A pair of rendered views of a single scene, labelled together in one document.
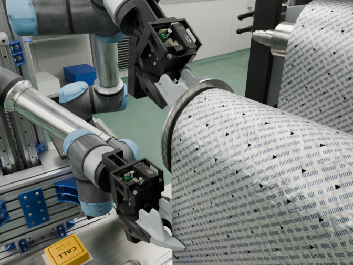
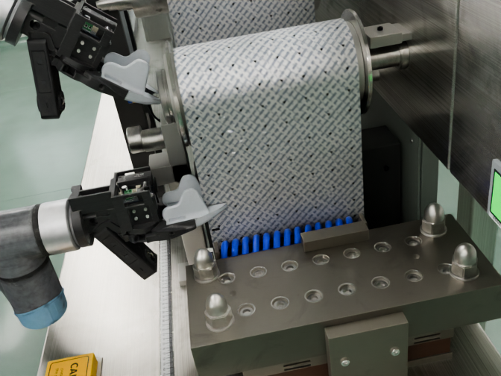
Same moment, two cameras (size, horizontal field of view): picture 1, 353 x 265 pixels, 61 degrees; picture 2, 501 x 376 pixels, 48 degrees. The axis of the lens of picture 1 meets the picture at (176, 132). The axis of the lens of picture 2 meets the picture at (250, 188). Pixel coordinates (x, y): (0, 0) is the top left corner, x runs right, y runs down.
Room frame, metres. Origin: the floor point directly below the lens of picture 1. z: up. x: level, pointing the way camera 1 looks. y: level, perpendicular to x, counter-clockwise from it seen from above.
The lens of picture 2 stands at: (-0.14, 0.51, 1.54)
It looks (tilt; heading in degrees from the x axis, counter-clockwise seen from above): 32 degrees down; 307
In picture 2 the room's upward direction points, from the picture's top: 9 degrees counter-clockwise
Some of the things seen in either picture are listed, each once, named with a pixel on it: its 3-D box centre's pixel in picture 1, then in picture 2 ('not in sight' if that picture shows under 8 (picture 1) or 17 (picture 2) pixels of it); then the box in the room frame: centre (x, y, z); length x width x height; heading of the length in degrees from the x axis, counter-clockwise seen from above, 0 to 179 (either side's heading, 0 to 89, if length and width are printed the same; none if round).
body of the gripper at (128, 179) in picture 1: (129, 184); (119, 210); (0.42, 0.08, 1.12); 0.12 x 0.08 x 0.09; 40
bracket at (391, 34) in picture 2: not in sight; (384, 33); (0.15, -0.23, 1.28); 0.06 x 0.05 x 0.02; 40
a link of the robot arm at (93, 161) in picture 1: (108, 167); (64, 224); (0.48, 0.13, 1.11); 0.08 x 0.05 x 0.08; 130
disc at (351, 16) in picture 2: not in sight; (354, 62); (0.18, -0.20, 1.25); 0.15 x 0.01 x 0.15; 130
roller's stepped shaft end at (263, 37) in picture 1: (266, 37); (114, 1); (0.60, -0.17, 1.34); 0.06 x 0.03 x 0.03; 40
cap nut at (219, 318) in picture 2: not in sight; (217, 308); (0.23, 0.13, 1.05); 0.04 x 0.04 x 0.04
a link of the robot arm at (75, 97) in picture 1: (76, 100); not in sight; (1.14, 0.40, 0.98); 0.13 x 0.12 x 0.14; 106
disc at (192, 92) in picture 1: (202, 130); (177, 95); (0.37, -0.04, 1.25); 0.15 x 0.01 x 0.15; 130
